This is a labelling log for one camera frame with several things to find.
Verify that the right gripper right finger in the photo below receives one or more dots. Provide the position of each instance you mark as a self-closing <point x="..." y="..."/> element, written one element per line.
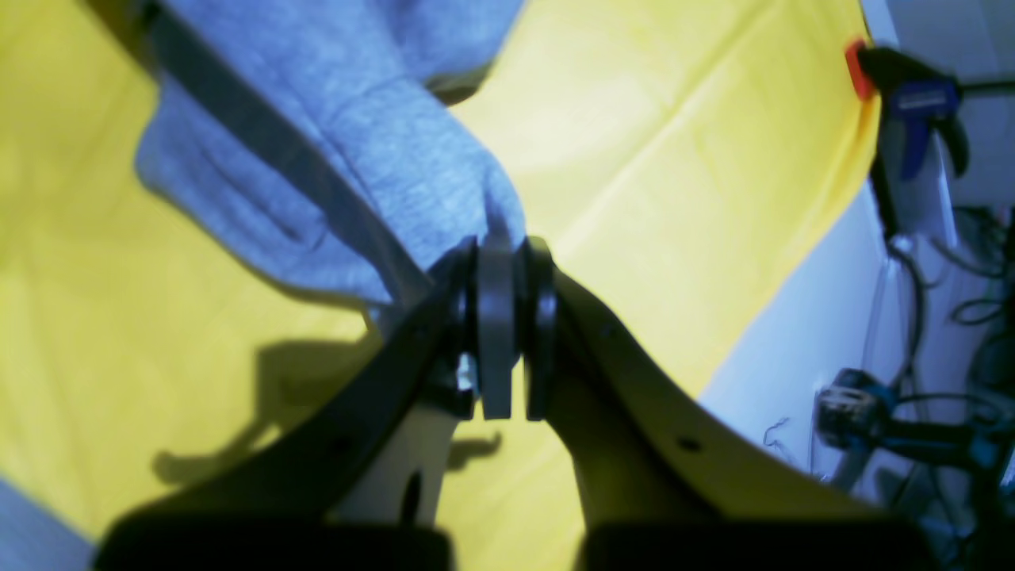
<point x="663" y="484"/>

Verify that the grey t-shirt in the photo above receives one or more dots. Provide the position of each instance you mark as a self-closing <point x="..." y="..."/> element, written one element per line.
<point x="311" y="140"/>

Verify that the yellow table cloth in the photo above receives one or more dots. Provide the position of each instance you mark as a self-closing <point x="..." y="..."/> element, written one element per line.
<point x="681" y="157"/>

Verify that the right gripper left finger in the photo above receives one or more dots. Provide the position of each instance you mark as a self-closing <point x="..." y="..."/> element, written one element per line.
<point x="355" y="487"/>

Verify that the blue clamp with red tip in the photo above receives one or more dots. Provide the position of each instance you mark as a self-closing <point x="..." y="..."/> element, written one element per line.
<point x="919" y="125"/>

